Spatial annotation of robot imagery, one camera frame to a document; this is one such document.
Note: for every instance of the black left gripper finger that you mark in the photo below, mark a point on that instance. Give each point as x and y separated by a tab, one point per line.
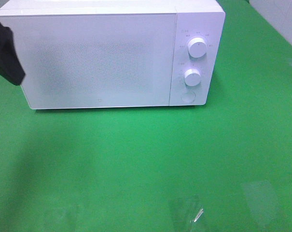
10	67

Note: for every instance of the round door release button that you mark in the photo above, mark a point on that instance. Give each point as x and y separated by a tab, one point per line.
188	97

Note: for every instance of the white timer knob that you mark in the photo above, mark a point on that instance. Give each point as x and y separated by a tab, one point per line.
192	77

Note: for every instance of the white microwave oven body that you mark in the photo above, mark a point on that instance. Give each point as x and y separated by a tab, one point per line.
194	18

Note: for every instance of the white upper power knob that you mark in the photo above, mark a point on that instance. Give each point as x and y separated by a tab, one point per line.
197	47

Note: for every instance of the clear tape patch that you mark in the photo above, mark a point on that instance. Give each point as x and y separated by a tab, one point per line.
185	210

